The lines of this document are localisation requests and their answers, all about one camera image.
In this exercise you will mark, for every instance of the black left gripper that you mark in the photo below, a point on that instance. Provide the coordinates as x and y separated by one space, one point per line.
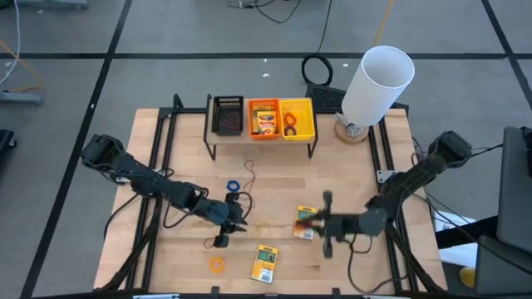
222 212

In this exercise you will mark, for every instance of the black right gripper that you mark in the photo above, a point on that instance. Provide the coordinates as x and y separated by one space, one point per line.
341 226

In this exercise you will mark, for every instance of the yellow green crayon box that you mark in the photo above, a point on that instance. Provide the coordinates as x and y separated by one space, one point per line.
264 266
306 212
267 122

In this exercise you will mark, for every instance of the blue coil wrist keyring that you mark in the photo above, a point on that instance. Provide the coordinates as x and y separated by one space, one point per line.
228 185

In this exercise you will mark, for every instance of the orange coil wrist keyring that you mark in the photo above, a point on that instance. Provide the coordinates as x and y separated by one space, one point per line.
210 265

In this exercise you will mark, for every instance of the red piece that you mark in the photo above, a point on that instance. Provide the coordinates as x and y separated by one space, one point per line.
284 119

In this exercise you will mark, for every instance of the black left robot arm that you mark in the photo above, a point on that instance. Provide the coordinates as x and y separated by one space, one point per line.
141 178

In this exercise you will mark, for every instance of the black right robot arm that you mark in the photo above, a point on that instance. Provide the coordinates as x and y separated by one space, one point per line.
415 174

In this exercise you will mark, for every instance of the black table edge clamp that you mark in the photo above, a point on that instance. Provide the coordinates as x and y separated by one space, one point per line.
215 290
336 291

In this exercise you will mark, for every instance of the black plastic basket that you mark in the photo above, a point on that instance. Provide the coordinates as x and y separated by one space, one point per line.
220 129

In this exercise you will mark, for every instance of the orange plastic basket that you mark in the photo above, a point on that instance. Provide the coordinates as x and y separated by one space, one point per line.
252 124

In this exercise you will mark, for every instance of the silver aluminium bar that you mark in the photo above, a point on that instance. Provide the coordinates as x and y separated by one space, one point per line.
156 296
380 297

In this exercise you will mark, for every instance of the yellow plastic basket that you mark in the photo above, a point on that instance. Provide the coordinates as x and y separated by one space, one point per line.
305 120

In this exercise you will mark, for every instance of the white sheet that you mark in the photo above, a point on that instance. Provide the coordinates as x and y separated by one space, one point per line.
453 255

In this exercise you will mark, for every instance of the black bar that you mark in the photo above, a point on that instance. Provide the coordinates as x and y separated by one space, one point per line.
457 236

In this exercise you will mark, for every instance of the yellow round object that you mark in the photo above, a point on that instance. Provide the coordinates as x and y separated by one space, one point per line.
469 277

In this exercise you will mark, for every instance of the grey box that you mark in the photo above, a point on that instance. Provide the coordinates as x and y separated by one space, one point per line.
498 270

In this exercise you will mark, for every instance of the large grey cabinet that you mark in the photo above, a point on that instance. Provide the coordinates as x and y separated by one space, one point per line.
515 187

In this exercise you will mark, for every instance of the black floor object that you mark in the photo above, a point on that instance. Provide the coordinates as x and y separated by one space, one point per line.
6 139

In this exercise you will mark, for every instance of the grey stand foot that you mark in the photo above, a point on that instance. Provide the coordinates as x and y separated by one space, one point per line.
50 4
21 99

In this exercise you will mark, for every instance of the black metal table frame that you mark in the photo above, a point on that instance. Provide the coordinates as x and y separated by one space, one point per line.
183 110

